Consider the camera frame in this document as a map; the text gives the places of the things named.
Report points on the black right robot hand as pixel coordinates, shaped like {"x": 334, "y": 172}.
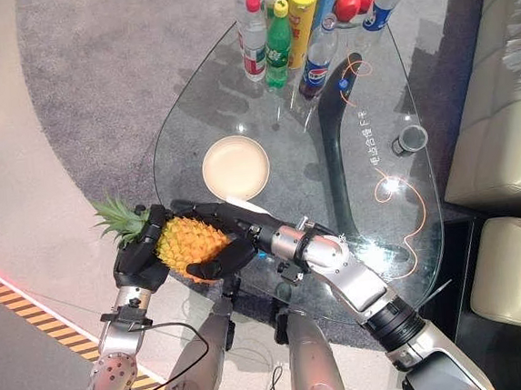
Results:
{"x": 248, "y": 216}

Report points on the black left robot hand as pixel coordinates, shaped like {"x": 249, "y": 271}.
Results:
{"x": 134, "y": 261}

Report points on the yellow pineapple with green crown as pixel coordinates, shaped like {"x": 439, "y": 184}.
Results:
{"x": 191, "y": 242}

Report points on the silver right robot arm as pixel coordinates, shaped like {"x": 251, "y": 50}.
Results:
{"x": 339, "y": 261}

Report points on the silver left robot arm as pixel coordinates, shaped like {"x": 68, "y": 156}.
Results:
{"x": 114, "y": 354}

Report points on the cream round plate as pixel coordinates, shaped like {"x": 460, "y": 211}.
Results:
{"x": 235, "y": 167}

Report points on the glass fruit bowl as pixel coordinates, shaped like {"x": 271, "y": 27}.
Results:
{"x": 351, "y": 29}

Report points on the black curved table base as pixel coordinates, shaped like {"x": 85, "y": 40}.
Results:
{"x": 334, "y": 152}

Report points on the yellow black hazard tape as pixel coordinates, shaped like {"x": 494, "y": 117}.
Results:
{"x": 33, "y": 310}

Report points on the silver left robot leg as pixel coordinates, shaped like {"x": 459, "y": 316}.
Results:
{"x": 201, "y": 355}

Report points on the silver robot leg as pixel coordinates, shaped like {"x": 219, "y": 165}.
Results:
{"x": 309, "y": 359}
{"x": 201, "y": 355}

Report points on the silver right robot leg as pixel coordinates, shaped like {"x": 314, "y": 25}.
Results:
{"x": 309, "y": 359}

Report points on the dark cola bottle blue label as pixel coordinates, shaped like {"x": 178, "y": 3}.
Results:
{"x": 318, "y": 69}

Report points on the green soda bottle yellow cap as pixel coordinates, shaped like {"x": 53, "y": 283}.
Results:
{"x": 277, "y": 52}

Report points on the grey rug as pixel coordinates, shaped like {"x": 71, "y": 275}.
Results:
{"x": 95, "y": 81}

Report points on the red apple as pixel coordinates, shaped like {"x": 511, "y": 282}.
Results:
{"x": 347, "y": 5}

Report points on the cream leather sofa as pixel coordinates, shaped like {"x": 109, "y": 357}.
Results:
{"x": 492, "y": 129}

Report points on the cream leather ottoman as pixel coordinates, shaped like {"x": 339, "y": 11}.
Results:
{"x": 518, "y": 273}

